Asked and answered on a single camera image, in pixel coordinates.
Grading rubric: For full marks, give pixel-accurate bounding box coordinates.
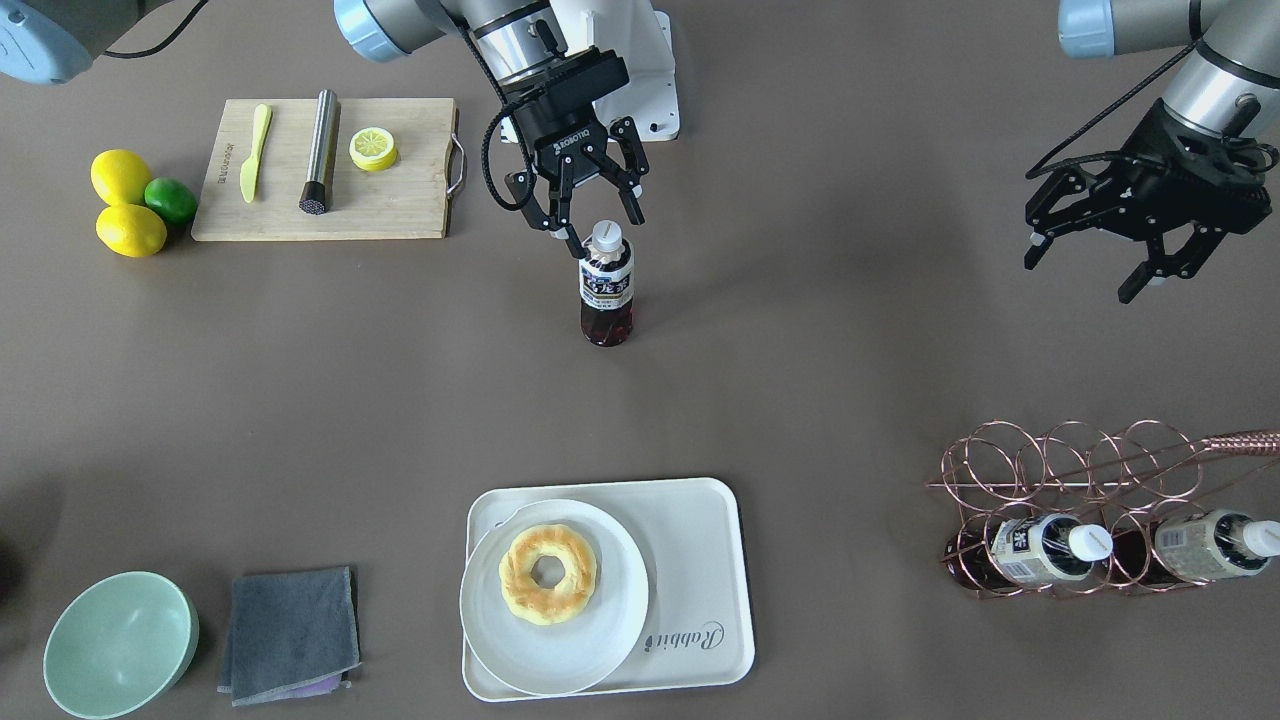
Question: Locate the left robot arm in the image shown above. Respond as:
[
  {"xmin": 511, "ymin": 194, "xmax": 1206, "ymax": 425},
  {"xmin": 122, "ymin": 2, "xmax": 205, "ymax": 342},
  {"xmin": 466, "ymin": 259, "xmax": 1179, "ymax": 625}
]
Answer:
[{"xmin": 1024, "ymin": 1, "xmax": 1279, "ymax": 304}]

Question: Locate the tea bottle in rack front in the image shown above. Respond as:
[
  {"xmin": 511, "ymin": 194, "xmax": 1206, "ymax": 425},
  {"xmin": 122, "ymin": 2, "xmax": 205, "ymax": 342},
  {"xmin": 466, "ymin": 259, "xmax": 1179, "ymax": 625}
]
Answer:
[{"xmin": 943, "ymin": 512, "xmax": 1114, "ymax": 594}]

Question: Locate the tea bottle in rack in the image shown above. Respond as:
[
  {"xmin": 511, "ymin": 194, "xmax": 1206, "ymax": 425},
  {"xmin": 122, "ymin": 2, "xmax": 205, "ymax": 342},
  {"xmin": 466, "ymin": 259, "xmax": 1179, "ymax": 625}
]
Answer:
[
  {"xmin": 1108, "ymin": 509, "xmax": 1279, "ymax": 588},
  {"xmin": 943, "ymin": 512, "xmax": 1114, "ymax": 594}
]

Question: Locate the white plate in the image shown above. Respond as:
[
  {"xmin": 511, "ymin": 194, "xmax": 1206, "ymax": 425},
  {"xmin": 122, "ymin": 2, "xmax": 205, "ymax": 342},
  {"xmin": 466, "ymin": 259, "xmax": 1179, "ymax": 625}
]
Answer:
[{"xmin": 460, "ymin": 498, "xmax": 650, "ymax": 696}]

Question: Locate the tea bottle in rack back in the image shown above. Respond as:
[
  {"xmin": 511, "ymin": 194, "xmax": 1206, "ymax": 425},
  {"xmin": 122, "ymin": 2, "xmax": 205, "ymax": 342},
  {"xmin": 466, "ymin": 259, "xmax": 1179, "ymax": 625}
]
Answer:
[{"xmin": 1108, "ymin": 509, "xmax": 1279, "ymax": 588}]

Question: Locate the green lime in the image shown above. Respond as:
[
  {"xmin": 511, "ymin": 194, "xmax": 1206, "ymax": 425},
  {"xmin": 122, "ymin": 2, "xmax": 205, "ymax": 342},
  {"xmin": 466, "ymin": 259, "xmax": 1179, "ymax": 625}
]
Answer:
[{"xmin": 143, "ymin": 177, "xmax": 198, "ymax": 225}]

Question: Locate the wooden cutting board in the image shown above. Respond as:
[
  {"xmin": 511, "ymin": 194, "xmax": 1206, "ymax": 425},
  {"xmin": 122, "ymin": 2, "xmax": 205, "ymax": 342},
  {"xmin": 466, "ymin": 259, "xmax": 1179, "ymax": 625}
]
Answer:
[{"xmin": 191, "ymin": 97, "xmax": 465, "ymax": 242}]

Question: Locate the yellow lemon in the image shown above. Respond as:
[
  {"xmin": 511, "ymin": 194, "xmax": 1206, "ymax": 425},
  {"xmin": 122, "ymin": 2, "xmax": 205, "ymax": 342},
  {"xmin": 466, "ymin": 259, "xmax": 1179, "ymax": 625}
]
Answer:
[
  {"xmin": 96, "ymin": 204, "xmax": 168, "ymax": 258},
  {"xmin": 90, "ymin": 149, "xmax": 154, "ymax": 206}
]

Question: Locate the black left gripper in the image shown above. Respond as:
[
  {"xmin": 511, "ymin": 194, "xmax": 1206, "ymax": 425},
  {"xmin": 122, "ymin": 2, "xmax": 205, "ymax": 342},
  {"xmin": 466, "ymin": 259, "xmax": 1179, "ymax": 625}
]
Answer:
[{"xmin": 1023, "ymin": 101, "xmax": 1277, "ymax": 304}]

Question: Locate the mint green bowl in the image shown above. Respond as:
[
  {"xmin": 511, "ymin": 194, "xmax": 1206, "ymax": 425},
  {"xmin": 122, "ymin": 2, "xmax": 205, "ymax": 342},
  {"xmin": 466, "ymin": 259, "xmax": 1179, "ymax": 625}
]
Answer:
[{"xmin": 44, "ymin": 571, "xmax": 200, "ymax": 719}]

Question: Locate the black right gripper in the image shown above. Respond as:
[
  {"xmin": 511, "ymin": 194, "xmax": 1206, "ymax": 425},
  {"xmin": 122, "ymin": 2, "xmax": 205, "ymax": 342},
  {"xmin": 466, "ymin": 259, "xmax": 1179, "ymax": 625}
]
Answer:
[{"xmin": 499, "ymin": 47, "xmax": 649, "ymax": 260}]

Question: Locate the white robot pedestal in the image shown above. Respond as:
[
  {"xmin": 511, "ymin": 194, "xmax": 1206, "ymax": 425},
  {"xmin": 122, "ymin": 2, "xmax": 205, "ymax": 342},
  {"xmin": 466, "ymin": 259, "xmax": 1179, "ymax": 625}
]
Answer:
[{"xmin": 475, "ymin": 1, "xmax": 680, "ymax": 142}]

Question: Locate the yellow plastic knife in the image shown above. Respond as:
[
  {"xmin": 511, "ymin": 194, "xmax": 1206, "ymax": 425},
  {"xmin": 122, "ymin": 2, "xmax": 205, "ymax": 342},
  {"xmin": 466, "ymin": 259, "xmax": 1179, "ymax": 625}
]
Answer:
[{"xmin": 239, "ymin": 102, "xmax": 273, "ymax": 204}]

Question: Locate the steel muddler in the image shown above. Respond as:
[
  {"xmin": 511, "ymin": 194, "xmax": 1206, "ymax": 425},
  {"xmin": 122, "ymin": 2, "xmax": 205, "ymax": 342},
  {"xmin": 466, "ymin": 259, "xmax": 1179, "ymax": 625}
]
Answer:
[{"xmin": 298, "ymin": 88, "xmax": 340, "ymax": 215}]

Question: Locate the lemon half slice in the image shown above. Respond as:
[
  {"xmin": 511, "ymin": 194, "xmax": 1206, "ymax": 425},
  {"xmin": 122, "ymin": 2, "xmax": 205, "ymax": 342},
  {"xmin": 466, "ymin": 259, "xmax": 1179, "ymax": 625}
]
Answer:
[{"xmin": 348, "ymin": 126, "xmax": 399, "ymax": 172}]

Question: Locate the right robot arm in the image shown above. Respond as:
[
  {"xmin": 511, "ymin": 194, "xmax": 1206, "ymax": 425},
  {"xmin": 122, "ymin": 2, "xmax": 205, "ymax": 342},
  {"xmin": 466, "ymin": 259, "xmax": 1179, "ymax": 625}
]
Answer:
[{"xmin": 1, "ymin": 1, "xmax": 673, "ymax": 259}]

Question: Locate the glazed donut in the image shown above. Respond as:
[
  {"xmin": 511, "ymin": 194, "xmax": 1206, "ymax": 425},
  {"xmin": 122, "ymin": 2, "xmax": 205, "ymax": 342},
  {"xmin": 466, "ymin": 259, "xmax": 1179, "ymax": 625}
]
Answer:
[{"xmin": 499, "ymin": 524, "xmax": 599, "ymax": 626}]

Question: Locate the copper wire bottle rack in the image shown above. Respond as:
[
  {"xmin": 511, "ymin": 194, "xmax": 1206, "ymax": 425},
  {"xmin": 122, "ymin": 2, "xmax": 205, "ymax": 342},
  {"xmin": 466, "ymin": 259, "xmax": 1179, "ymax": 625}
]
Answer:
[{"xmin": 934, "ymin": 420, "xmax": 1277, "ymax": 598}]

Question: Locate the white serving tray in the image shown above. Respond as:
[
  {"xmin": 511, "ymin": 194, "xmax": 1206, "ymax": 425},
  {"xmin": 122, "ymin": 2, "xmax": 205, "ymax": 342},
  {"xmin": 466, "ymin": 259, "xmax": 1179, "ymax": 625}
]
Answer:
[{"xmin": 462, "ymin": 477, "xmax": 755, "ymax": 702}]

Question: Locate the grey folded cloth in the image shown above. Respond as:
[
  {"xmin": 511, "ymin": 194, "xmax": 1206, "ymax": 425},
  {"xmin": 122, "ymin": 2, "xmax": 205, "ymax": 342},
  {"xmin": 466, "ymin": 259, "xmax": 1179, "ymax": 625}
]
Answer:
[{"xmin": 218, "ymin": 566, "xmax": 362, "ymax": 707}]

